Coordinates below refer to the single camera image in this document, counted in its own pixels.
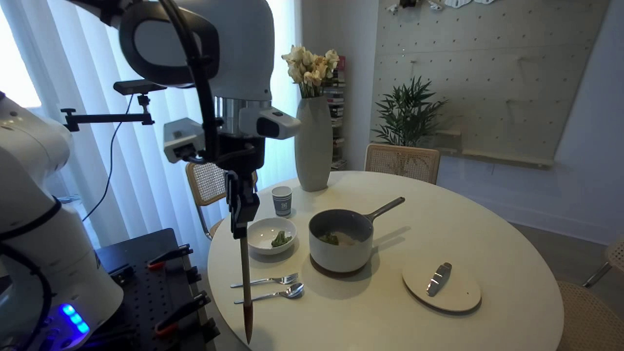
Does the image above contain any wooden spatula red head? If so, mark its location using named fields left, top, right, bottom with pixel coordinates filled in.
left=236, top=230, right=255, bottom=345

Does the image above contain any silver fork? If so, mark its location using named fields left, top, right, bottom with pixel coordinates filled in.
left=228, top=271, right=300, bottom=290

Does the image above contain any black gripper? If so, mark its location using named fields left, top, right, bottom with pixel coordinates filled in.
left=222, top=169, right=261, bottom=241

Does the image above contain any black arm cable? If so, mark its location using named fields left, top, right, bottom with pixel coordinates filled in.
left=158, top=0, right=224, bottom=165

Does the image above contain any black clamp orange grip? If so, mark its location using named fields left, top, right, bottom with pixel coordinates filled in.
left=144, top=241, right=195, bottom=273
left=152, top=288, right=214, bottom=337

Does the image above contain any narrow shelf with items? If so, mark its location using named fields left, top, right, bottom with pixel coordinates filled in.
left=327, top=54, right=349, bottom=171

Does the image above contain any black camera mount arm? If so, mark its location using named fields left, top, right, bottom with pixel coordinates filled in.
left=58, top=93, right=158, bottom=134

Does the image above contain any white ribbed tall vase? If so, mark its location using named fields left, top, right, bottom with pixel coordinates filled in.
left=292, top=93, right=335, bottom=193

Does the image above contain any black perforated robot cart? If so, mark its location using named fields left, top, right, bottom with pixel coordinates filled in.
left=82, top=226, right=224, bottom=351

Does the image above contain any rice and greens filling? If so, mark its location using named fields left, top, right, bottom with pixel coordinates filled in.
left=316, top=228, right=362, bottom=249

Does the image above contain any beige wall pegboard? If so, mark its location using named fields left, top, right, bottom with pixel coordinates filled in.
left=368, top=0, right=614, bottom=167

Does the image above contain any white pot with handle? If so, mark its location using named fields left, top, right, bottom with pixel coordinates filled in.
left=306, top=195, right=407, bottom=277

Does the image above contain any wooden pegboard shelf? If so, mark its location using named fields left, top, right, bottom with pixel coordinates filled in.
left=433, top=128, right=555, bottom=169

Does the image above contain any green broccoli piece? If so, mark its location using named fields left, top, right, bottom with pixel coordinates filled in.
left=269, top=228, right=294, bottom=249

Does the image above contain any white ceramic bowl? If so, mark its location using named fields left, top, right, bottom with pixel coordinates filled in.
left=245, top=216, right=298, bottom=257

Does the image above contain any round cork trivet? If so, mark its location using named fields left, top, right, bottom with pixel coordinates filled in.
left=310, top=259, right=374, bottom=278

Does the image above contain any white round pot lid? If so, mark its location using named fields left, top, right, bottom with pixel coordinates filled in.
left=399, top=257, right=483, bottom=316

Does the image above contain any blue white paper cup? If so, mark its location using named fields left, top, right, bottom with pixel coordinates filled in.
left=269, top=183, right=294, bottom=218

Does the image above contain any silver spoon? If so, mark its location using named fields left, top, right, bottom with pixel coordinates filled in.
left=232, top=280, right=308, bottom=306

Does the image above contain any green potted plant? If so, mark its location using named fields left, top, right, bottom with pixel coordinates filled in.
left=372, top=74, right=448, bottom=148

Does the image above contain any white sheer curtain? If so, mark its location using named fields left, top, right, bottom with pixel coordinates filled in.
left=0, top=0, right=302, bottom=261

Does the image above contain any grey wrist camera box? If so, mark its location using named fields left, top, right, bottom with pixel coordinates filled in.
left=160, top=115, right=208, bottom=165

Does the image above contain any wicker back chair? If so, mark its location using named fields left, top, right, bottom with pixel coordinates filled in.
left=364, top=142, right=442, bottom=187
left=183, top=160, right=230, bottom=239

